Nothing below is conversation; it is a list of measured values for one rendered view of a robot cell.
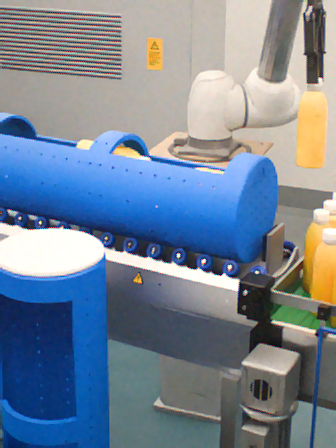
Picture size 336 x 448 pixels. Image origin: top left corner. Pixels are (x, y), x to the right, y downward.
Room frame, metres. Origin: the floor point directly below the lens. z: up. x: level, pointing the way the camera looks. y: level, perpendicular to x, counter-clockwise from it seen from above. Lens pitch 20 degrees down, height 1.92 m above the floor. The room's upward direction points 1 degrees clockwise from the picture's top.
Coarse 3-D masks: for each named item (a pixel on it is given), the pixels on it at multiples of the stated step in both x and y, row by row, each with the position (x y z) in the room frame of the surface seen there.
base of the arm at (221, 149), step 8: (184, 136) 3.00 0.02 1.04; (184, 144) 2.97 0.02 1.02; (192, 144) 2.91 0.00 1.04; (200, 144) 2.89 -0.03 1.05; (208, 144) 2.88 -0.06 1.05; (216, 144) 2.88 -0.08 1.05; (224, 144) 2.90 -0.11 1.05; (232, 144) 2.94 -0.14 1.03; (240, 144) 2.99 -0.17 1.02; (184, 152) 2.90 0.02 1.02; (192, 152) 2.89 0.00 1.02; (200, 152) 2.88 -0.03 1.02; (208, 152) 2.87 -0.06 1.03; (216, 152) 2.87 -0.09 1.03; (224, 152) 2.87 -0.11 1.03; (232, 152) 2.92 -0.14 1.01
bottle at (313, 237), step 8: (312, 224) 2.09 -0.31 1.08; (320, 224) 2.08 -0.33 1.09; (328, 224) 2.09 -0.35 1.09; (312, 232) 2.07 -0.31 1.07; (320, 232) 2.06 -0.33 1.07; (312, 240) 2.06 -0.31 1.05; (320, 240) 2.06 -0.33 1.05; (312, 248) 2.06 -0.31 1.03; (304, 256) 2.08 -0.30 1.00; (312, 256) 2.06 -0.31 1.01; (304, 264) 2.08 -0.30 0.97; (312, 264) 2.06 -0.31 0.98; (304, 272) 2.08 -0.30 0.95; (312, 272) 2.06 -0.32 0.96; (304, 280) 2.08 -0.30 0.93; (304, 288) 2.07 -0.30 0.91
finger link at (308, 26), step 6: (312, 12) 2.08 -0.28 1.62; (312, 18) 2.08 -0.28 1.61; (306, 24) 2.09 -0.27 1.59; (312, 24) 2.08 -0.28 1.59; (306, 30) 2.09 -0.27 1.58; (312, 30) 2.08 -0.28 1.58; (306, 36) 2.08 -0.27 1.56; (312, 36) 2.08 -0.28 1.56; (306, 42) 2.08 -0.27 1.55; (312, 42) 2.08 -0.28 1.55; (306, 48) 2.08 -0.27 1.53; (312, 48) 2.08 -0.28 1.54
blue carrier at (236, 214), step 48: (0, 144) 2.41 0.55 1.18; (48, 144) 2.35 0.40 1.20; (96, 144) 2.31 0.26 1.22; (144, 144) 2.44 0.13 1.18; (0, 192) 2.38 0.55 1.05; (48, 192) 2.29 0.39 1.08; (96, 192) 2.22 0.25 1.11; (144, 192) 2.16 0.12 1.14; (192, 192) 2.11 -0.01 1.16; (240, 192) 2.06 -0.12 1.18; (144, 240) 2.22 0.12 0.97; (192, 240) 2.10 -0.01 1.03; (240, 240) 2.06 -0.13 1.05
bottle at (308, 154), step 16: (304, 96) 2.10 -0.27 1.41; (320, 96) 2.09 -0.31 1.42; (304, 112) 2.09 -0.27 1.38; (320, 112) 2.08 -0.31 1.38; (304, 128) 2.08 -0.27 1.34; (320, 128) 2.08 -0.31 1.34; (304, 144) 2.07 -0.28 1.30; (320, 144) 2.07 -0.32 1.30; (304, 160) 2.07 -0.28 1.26; (320, 160) 2.07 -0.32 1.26
